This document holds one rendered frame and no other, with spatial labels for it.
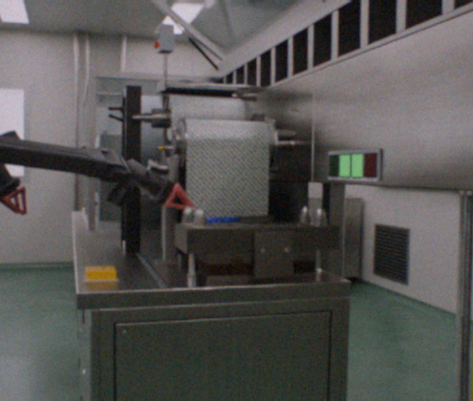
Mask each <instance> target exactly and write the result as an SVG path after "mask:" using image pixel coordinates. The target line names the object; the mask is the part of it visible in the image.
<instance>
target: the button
mask: <svg viewBox="0 0 473 401"><path fill-rule="evenodd" d="M115 278H116V271H115V269H114V267H113V266H90V267H86V280H111V279H115Z"/></svg>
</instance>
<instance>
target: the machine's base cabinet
mask: <svg viewBox="0 0 473 401"><path fill-rule="evenodd" d="M75 317H76V325H77V340H78V353H79V374H80V393H81V396H80V401H347V367H348V358H349V331H350V297H333V298H315V299H297V300H281V301H263V302H244V303H227V304H209V305H192V306H156V307H142V306H139V307H121V308H104V309H86V310H77V309H76V310H75Z"/></svg>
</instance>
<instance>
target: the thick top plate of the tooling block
mask: <svg viewBox="0 0 473 401"><path fill-rule="evenodd" d="M192 226H193V224H180V223H175V224H174V238H175V245H176V246H177V247H178V248H179V249H180V250H182V251H183V252H185V253H186V254H205V253H241V252H252V249H253V232H277V231H291V232H294V245H293V251H311V250H339V237H340V226H337V225H332V224H328V225H325V226H318V225H314V222H312V223H301V222H269V223H238V222H208V223H207V227H192Z"/></svg>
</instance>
